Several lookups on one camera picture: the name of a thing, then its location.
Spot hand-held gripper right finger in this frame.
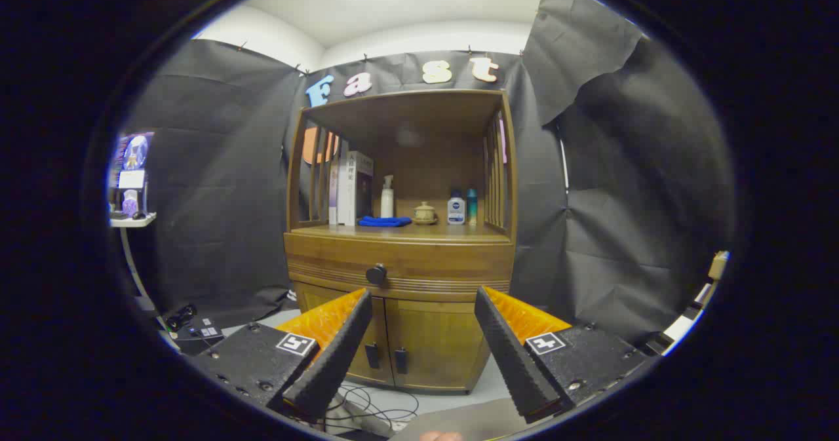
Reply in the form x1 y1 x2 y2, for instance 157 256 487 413
473 286 656 425

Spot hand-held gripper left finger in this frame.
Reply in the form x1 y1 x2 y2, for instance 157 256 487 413
190 288 374 422

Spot wooden drawer with black knob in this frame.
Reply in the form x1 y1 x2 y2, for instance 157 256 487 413
284 233 516 296

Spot wooden cabinet door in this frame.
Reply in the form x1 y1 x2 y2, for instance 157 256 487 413
293 282 395 387
385 296 491 393

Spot wooden countertop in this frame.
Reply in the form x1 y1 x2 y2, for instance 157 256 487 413
292 221 512 244

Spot wooden cabinet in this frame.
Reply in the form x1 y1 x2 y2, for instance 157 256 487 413
283 88 518 394

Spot black power box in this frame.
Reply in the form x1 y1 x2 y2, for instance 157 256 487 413
172 318 227 356

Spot thin purple book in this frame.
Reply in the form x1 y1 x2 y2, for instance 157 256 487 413
328 156 340 225

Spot white book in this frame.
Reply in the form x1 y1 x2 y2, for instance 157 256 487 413
336 151 374 227

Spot black backdrop cloth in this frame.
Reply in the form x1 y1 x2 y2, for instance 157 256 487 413
121 0 738 356

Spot computer monitor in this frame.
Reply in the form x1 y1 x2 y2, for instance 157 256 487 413
110 132 155 190

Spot black floor cables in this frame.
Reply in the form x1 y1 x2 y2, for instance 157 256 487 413
288 382 420 432

